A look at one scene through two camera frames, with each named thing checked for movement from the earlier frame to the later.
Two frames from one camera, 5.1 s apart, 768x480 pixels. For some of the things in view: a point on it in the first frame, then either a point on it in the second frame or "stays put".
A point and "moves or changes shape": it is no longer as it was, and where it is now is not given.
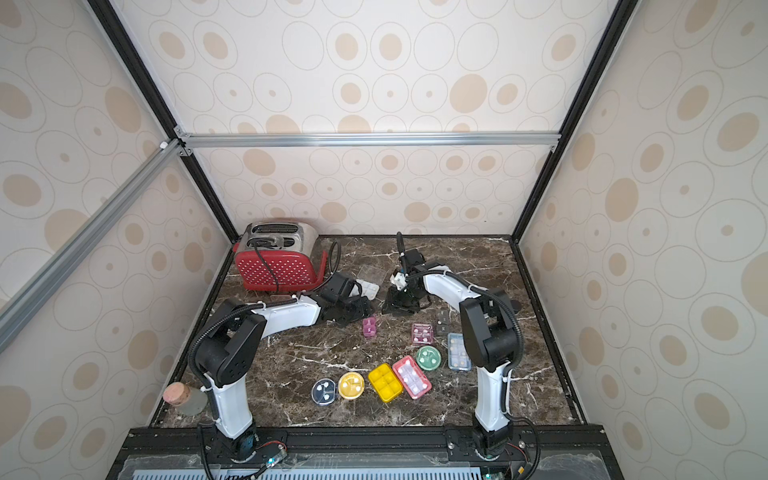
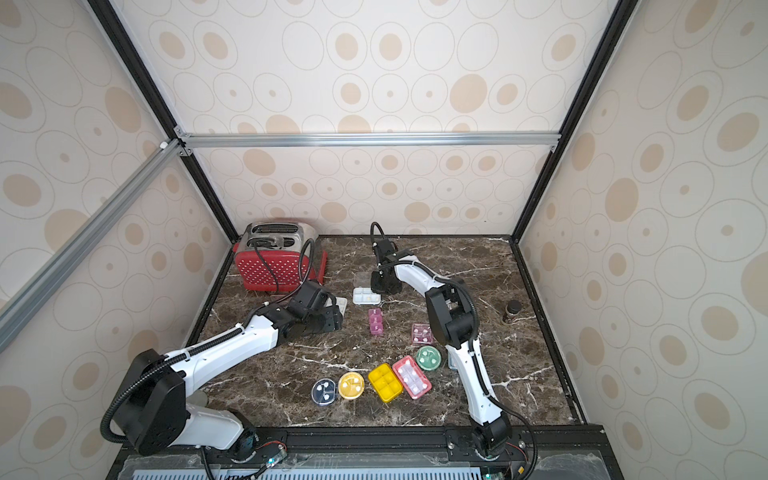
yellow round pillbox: [351, 385] stays put
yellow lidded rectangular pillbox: [385, 382] stays put
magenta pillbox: [369, 326] moves or changes shape
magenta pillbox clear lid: [422, 333] stays put
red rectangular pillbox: [412, 377] stays put
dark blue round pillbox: [324, 392] stays put
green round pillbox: [428, 358] stays put
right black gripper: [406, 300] → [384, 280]
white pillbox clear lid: [371, 274] moves or changes shape
